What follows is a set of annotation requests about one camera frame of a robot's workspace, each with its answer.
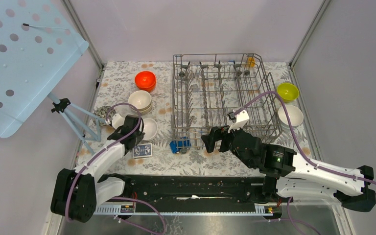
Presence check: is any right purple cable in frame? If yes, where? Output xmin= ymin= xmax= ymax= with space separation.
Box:
xmin=228 ymin=91 xmax=376 ymax=196

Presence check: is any yellow bowl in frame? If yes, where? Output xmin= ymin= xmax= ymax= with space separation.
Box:
xmin=277 ymin=83 xmax=300 ymax=103

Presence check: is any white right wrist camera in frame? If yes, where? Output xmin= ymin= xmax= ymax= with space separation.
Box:
xmin=228 ymin=110 xmax=250 ymax=133

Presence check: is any light blue perforated board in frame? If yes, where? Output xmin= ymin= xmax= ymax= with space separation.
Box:
xmin=0 ymin=0 xmax=89 ymax=138

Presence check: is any beige bowl with leaf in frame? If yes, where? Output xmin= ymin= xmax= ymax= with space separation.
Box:
xmin=138 ymin=103 xmax=153 ymax=115

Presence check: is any blue toy car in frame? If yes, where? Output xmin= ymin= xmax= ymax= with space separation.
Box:
xmin=169 ymin=137 xmax=191 ymax=154

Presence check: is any orange bowl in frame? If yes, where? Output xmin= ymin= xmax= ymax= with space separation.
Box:
xmin=134 ymin=70 xmax=156 ymax=87
xmin=137 ymin=83 xmax=156 ymax=93

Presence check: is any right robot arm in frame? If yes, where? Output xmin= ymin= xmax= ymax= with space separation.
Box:
xmin=201 ymin=126 xmax=376 ymax=212

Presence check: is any yellow clip on rack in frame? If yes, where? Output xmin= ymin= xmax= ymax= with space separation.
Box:
xmin=246 ymin=57 xmax=255 ymax=68

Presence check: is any white bowl back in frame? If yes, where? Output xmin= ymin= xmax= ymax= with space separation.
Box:
xmin=281 ymin=121 xmax=302 ymax=130

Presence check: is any purple cable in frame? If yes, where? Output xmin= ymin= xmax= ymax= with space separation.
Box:
xmin=65 ymin=103 xmax=166 ymax=235
xmin=228 ymin=91 xmax=376 ymax=196

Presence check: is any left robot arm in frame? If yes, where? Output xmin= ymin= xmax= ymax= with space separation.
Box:
xmin=50 ymin=115 xmax=144 ymax=223

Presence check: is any grey wire dish rack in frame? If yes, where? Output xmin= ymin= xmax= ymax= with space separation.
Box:
xmin=171 ymin=53 xmax=282 ymax=148

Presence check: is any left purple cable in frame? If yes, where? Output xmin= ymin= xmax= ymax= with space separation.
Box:
xmin=65 ymin=103 xmax=166 ymax=235

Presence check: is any speckled stone coaster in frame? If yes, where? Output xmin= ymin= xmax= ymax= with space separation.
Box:
xmin=94 ymin=106 xmax=116 ymax=127

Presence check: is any light blue tripod stand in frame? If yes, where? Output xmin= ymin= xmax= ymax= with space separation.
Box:
xmin=47 ymin=92 xmax=106 ymax=155

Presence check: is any aluminium frame post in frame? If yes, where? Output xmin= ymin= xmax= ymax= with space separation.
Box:
xmin=289 ymin=0 xmax=333 ymax=68
xmin=61 ymin=0 xmax=105 ymax=70

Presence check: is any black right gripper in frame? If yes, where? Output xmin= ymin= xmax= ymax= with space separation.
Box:
xmin=200 ymin=120 xmax=255 ymax=168

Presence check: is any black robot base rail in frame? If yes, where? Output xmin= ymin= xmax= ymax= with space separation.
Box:
xmin=108 ymin=174 xmax=287 ymax=214

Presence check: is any plain beige bowl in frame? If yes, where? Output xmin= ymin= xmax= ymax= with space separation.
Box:
xmin=128 ymin=90 xmax=152 ymax=110

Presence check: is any floral tablecloth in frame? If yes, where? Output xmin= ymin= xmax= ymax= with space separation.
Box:
xmin=94 ymin=61 xmax=315 ymax=177

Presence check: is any white bowl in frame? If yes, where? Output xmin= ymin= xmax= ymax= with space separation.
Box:
xmin=281 ymin=121 xmax=302 ymax=130
xmin=143 ymin=118 xmax=158 ymax=141
xmin=277 ymin=105 xmax=304 ymax=123

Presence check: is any blue playing card box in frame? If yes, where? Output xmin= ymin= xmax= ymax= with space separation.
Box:
xmin=132 ymin=143 xmax=153 ymax=159

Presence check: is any left aluminium frame post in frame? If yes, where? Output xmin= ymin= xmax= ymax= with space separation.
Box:
xmin=61 ymin=0 xmax=105 ymax=70

